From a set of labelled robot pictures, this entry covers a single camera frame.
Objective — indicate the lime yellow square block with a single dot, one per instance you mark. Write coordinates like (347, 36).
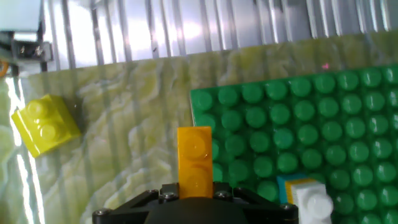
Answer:
(46, 124)

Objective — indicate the green studded baseplate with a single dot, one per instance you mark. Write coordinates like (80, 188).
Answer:
(311, 124)

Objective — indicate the teal four-stud block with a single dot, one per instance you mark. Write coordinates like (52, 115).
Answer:
(281, 186)

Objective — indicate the white four-stud block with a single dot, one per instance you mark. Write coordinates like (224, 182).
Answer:
(314, 202)

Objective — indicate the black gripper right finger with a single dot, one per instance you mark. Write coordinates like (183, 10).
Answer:
(267, 214)

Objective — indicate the grey metal frame bar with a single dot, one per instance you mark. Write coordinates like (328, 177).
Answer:
(6, 43)

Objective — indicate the black bolted angle bracket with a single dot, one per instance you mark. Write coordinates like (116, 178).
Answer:
(34, 51)

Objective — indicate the white flat panel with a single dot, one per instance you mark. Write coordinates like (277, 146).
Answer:
(18, 14)

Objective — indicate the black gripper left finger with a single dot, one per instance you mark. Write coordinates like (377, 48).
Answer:
(127, 213)

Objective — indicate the yellow-orange four-stud block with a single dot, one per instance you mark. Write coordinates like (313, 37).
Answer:
(290, 189)
(195, 155)

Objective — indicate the orange tube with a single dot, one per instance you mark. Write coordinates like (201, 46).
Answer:
(3, 68)

